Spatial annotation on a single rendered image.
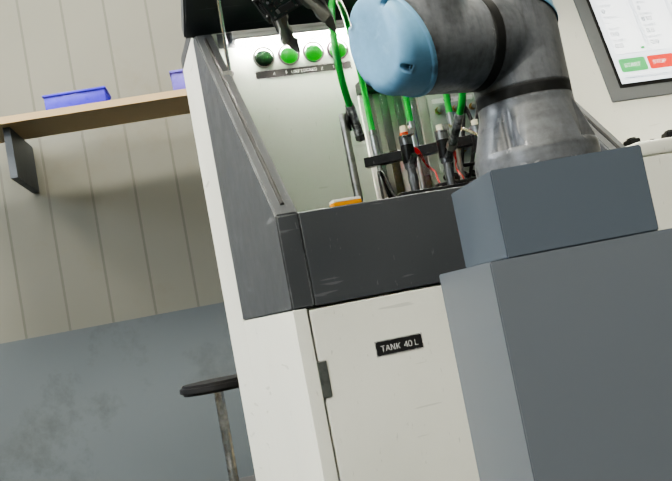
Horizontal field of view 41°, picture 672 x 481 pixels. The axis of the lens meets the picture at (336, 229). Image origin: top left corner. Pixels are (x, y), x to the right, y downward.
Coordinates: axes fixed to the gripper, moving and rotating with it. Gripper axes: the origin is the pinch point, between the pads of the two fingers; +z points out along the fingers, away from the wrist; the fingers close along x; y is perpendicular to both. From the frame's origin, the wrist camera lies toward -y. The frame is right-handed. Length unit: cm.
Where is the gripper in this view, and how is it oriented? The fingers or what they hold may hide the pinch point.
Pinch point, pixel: (314, 34)
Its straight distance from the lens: 168.7
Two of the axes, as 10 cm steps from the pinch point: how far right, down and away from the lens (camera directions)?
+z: 5.3, 6.7, 5.2
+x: 8.5, -4.1, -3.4
